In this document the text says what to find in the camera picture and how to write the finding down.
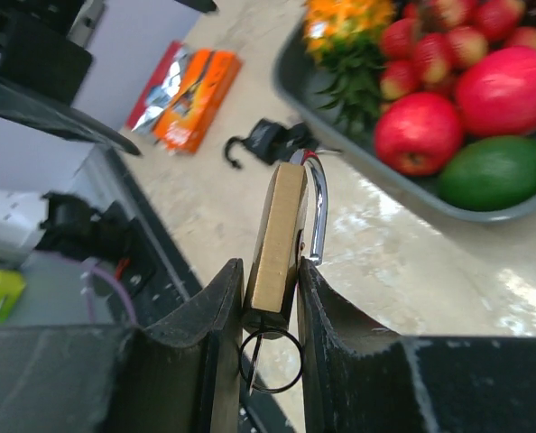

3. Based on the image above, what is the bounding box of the orange razor package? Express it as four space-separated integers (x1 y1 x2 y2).
153 49 242 154

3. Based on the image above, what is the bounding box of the toy pineapple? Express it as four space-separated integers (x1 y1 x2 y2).
302 0 395 136

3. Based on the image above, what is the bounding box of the small brass padlock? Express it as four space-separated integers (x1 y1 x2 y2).
242 149 328 339

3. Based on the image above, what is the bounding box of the green object off table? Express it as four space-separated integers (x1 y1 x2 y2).
0 269 26 323

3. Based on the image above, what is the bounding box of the grey fruit tray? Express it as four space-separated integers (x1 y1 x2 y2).
273 20 536 224

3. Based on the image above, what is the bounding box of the red apple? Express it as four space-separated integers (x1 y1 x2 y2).
454 46 536 137
374 92 465 177

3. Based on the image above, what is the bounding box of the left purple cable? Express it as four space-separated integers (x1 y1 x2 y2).
80 259 138 326

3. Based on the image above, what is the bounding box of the red small box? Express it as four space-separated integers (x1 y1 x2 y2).
126 41 192 134

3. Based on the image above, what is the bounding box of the green lime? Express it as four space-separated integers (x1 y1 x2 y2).
437 135 536 212

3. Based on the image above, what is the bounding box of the black padlock with keys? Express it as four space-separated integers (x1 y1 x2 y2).
224 118 319 170

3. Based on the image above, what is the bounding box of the red apple front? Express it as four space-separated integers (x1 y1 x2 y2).
374 92 465 177

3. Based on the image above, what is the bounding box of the red apple back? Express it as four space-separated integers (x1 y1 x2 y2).
454 46 536 137

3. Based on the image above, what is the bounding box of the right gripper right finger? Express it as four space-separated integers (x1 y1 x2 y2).
299 261 536 432

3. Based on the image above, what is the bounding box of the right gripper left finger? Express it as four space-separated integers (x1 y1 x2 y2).
0 259 244 432

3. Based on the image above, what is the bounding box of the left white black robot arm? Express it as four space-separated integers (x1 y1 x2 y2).
0 1 140 156

